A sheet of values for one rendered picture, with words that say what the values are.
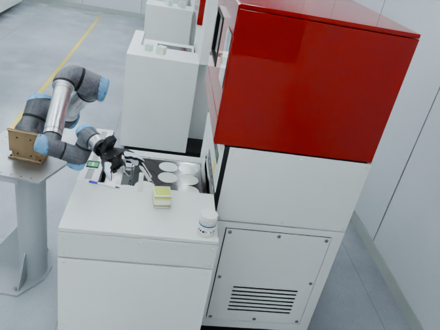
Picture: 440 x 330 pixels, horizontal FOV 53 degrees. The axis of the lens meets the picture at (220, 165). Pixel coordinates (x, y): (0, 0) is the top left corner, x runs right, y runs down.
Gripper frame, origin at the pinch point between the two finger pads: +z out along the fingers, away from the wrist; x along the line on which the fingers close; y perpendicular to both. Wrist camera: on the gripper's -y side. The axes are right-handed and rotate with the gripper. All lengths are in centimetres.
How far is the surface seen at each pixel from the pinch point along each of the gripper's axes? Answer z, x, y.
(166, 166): -30, -37, 45
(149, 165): -36, -30, 43
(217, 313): 24, -23, 111
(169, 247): 22.4, 0.0, 27.0
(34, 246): -70, 34, 93
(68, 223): -5.7, 26.3, 15.8
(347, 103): 35, -89, -6
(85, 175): -34.1, 5.0, 25.7
